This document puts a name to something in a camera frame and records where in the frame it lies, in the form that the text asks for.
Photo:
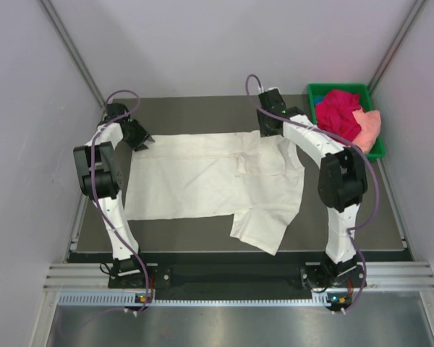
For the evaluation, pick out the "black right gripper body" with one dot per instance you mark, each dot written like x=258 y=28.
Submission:
x=264 y=128

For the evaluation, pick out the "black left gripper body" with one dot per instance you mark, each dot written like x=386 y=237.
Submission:
x=137 y=134

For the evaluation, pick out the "white t shirt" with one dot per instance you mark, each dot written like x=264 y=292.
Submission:
x=259 y=180

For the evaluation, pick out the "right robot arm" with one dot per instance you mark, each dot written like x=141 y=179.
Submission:
x=342 y=181

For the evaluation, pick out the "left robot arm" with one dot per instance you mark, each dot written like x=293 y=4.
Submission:
x=101 y=181

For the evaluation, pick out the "blue cloth in bin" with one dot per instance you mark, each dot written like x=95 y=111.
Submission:
x=318 y=99

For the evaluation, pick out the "magenta t shirt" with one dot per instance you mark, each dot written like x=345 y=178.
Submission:
x=334 y=114

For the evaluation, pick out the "green plastic bin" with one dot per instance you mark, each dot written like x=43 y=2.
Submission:
x=319 y=89

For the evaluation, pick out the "peach t shirt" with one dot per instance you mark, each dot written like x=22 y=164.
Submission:
x=370 y=123

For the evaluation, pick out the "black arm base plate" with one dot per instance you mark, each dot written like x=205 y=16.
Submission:
x=168 y=276

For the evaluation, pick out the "aluminium frame rail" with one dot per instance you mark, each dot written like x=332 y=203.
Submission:
x=381 y=276

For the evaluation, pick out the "slotted grey cable duct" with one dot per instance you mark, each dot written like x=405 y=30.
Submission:
x=132 y=299

